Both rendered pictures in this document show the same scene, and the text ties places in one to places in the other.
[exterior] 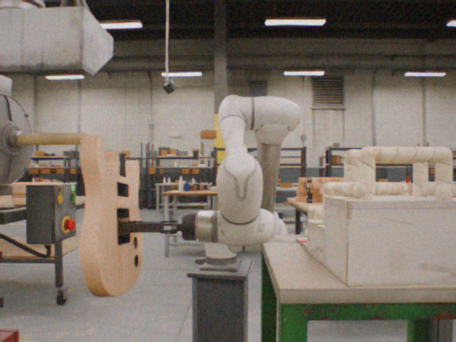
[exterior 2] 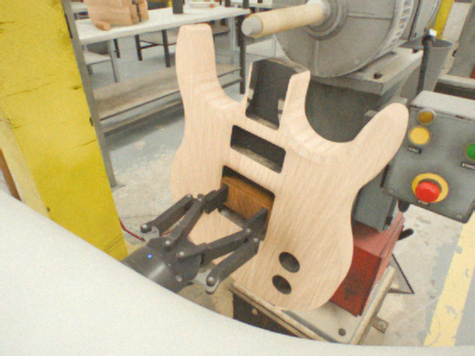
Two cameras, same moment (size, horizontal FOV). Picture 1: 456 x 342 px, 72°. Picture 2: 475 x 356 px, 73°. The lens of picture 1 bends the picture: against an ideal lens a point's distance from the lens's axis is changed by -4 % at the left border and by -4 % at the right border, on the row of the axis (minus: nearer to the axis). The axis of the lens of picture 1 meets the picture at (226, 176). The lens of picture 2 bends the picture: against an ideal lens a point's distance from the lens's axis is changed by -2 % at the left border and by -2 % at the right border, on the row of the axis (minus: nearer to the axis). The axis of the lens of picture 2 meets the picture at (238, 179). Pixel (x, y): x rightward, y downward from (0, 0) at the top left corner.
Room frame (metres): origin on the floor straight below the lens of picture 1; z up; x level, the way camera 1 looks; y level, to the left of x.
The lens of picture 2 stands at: (1.14, -0.04, 1.33)
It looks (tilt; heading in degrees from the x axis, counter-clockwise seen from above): 34 degrees down; 127
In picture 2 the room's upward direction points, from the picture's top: straight up
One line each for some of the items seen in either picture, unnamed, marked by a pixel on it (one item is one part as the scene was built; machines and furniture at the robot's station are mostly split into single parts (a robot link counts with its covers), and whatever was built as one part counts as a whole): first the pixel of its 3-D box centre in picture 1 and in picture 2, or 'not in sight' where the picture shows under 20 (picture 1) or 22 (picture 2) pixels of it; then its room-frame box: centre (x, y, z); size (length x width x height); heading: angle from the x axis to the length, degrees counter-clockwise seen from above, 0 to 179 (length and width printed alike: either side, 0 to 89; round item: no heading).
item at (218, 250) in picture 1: (223, 232); not in sight; (1.59, 0.01, 0.87); 0.18 x 0.16 x 0.22; 92
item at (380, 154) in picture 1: (405, 154); not in sight; (0.66, -0.37, 1.20); 0.20 x 0.03 x 0.03; 91
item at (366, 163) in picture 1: (366, 177); not in sight; (0.66, -0.29, 1.15); 0.03 x 0.03 x 0.09
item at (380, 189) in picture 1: (370, 189); not in sight; (0.82, -0.37, 1.12); 0.20 x 0.03 x 0.03; 91
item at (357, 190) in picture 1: (353, 189); not in sight; (0.70, -0.28, 1.12); 0.11 x 0.03 x 0.03; 2
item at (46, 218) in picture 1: (30, 221); (433, 151); (1.11, 0.69, 0.99); 0.24 x 0.21 x 0.26; 88
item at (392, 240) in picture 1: (393, 236); not in sight; (0.71, -0.37, 1.02); 0.27 x 0.15 x 0.17; 92
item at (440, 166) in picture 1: (443, 177); not in sight; (0.66, -0.46, 1.15); 0.03 x 0.03 x 0.09
